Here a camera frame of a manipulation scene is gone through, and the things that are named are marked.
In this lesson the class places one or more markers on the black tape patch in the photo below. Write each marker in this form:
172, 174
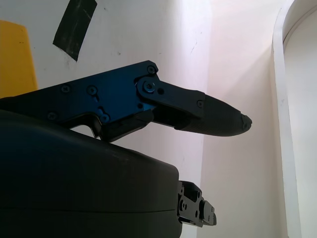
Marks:
74, 27

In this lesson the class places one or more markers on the yellow wooden block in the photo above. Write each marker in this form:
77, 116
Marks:
15, 57

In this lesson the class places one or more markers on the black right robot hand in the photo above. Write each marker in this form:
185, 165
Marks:
74, 173

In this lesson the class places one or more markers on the white curved trim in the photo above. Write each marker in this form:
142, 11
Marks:
282, 124

